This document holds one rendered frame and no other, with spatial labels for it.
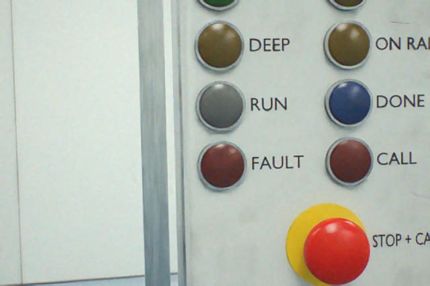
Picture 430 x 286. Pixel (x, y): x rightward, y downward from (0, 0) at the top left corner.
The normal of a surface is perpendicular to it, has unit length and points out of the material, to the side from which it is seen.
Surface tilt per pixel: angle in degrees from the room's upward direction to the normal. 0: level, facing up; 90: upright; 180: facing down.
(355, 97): 87
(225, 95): 87
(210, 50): 91
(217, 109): 92
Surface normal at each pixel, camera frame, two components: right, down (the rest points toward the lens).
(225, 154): 0.15, 0.00
